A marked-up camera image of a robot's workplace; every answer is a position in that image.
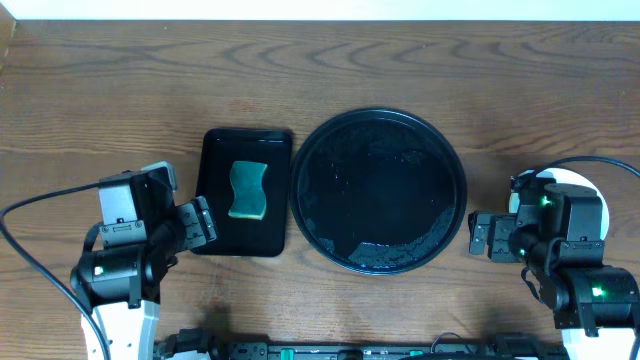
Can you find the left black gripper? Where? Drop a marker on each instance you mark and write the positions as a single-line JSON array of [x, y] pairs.
[[187, 226]]

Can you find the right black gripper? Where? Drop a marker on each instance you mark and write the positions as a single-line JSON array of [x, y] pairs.
[[503, 224]]

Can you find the green scrubbing sponge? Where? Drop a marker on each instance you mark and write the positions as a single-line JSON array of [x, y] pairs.
[[246, 179]]

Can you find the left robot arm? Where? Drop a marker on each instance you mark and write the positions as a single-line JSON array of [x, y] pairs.
[[123, 262]]

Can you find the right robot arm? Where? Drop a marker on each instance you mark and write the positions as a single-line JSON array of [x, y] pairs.
[[596, 307]]

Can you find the black rectangular tray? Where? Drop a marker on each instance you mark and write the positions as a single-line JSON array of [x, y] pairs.
[[245, 237]]

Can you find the round black serving tray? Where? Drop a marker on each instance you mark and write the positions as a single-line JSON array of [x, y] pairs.
[[378, 191]]

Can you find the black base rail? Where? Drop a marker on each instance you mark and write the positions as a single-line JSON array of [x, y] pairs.
[[200, 344]]

